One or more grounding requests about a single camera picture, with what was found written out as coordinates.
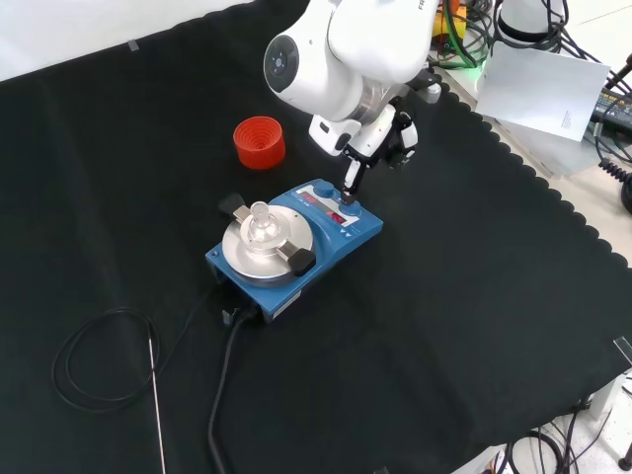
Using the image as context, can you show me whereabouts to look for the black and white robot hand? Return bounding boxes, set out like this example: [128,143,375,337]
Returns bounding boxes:
[308,103,421,206]

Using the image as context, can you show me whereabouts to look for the heater with blue base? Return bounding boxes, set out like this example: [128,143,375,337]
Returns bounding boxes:
[204,178,385,325]

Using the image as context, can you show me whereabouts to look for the orange flask stand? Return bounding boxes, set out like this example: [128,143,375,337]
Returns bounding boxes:
[233,116,287,171]

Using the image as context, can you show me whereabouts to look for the yellow stop button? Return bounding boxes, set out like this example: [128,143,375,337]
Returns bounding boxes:
[433,0,468,50]

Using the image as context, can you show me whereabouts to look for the clear round-bottom flask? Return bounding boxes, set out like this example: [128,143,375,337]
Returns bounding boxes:
[244,200,280,249]

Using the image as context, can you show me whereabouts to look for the white paper sheet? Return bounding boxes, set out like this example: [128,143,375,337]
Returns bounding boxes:
[475,39,612,143]

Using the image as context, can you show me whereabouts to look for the black cloth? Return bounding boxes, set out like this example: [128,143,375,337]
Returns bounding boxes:
[0,0,632,474]

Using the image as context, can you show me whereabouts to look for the pale grey board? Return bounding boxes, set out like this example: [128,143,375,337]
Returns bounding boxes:
[492,117,601,178]

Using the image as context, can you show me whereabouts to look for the white round device base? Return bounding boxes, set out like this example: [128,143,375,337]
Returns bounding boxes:
[495,0,567,43]

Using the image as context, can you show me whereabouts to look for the black power adapter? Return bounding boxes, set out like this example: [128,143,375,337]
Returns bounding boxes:
[590,87,632,135]

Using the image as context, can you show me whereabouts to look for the clear tape piece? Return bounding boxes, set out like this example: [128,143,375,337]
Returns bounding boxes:
[612,335,632,367]

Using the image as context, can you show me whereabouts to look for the green cable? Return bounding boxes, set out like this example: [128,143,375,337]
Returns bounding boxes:
[441,0,490,70]

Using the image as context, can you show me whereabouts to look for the black coiled cable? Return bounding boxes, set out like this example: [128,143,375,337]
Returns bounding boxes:
[597,156,632,214]

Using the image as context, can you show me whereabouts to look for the thick black power cable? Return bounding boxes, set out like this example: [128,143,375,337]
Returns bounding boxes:
[206,305,261,474]

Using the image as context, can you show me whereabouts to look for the steel probe with black cable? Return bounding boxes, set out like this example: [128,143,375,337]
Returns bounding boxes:
[50,288,218,474]

